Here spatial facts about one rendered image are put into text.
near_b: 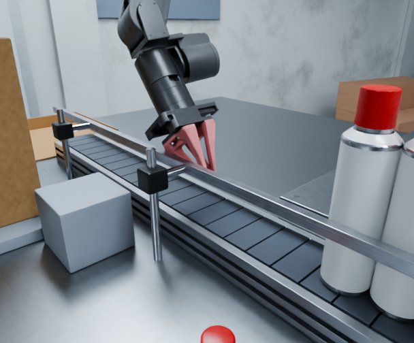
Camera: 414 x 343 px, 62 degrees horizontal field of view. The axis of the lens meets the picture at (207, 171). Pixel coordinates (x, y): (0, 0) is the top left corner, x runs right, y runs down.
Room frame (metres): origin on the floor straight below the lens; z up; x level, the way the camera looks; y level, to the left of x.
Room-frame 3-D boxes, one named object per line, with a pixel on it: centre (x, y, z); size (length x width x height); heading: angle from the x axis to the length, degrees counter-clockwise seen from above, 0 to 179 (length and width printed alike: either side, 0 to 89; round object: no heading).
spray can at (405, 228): (0.26, -0.19, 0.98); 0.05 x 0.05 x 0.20
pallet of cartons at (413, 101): (3.38, -1.91, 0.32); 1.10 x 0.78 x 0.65; 113
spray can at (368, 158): (0.30, -0.15, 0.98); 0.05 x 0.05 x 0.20
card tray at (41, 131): (0.96, 0.45, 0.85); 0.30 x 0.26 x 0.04; 42
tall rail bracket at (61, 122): (0.64, 0.25, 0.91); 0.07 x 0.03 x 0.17; 132
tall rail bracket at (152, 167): (0.41, 0.05, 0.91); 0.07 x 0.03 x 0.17; 132
